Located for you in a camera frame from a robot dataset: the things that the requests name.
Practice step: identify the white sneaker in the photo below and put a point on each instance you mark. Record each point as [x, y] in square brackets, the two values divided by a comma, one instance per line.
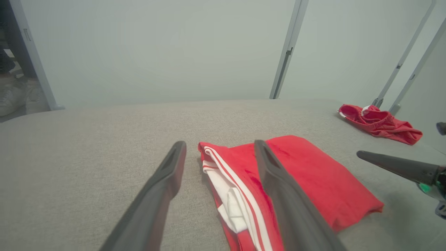
[10, 101]
[35, 97]

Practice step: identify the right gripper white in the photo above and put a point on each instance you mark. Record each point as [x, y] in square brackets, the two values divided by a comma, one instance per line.
[439, 191]

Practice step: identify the red jersey white sleeves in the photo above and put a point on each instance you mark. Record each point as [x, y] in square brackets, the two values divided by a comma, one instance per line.
[324, 181]

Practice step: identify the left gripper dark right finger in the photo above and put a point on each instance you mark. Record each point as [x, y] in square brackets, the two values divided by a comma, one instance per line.
[296, 216]

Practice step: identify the red Bulls shorts white trim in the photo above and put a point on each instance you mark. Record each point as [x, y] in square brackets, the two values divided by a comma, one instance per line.
[379, 123]

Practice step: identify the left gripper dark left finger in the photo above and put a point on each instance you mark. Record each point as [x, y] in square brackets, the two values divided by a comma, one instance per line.
[150, 209]

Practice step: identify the white partition screen grey frame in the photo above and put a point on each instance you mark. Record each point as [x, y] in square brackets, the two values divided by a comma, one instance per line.
[156, 45]
[432, 87]
[348, 45]

